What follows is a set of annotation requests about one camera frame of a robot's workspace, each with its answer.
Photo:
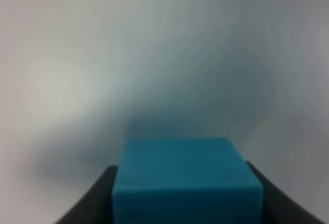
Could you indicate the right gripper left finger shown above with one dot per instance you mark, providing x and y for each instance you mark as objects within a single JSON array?
[{"x": 96, "y": 206}]

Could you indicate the blue block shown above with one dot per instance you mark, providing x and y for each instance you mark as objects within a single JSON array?
[{"x": 185, "y": 181}]

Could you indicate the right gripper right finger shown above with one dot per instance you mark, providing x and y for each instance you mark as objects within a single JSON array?
[{"x": 278, "y": 208}]

